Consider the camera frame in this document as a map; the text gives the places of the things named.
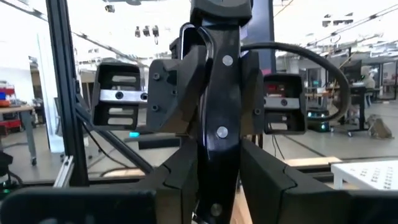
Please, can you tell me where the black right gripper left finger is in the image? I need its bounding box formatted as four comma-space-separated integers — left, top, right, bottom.
0, 139, 200, 224

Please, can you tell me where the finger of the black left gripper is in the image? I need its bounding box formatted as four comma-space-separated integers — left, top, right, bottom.
240, 49, 266, 136
146, 45, 208, 134

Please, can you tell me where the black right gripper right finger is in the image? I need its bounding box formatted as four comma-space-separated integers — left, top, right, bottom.
239, 139, 398, 224

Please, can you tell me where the black riveted knife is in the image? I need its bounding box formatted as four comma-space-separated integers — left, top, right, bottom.
189, 0, 253, 224

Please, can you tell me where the silver aluminium strut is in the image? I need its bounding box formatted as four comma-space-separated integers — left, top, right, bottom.
53, 155, 75, 188

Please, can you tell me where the white perforated metal shelf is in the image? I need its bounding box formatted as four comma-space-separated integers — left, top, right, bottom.
330, 160, 398, 191

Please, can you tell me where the mobile robot with teal lights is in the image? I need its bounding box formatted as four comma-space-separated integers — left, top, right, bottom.
306, 107, 331, 133

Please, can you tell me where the wooden table with bins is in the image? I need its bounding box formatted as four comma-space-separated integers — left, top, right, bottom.
0, 105, 38, 166

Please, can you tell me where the black standing desk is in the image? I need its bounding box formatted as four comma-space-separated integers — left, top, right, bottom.
348, 85, 382, 132

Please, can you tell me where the black table edge rail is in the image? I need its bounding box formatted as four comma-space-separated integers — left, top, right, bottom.
294, 164, 335, 184

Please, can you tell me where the black diagonal frame brace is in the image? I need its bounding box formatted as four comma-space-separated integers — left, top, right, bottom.
74, 93, 155, 175

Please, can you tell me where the black frame post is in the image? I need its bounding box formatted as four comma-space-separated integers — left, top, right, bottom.
45, 0, 90, 187

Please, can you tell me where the thick black cable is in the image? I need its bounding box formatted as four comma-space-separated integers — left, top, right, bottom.
241, 41, 351, 124

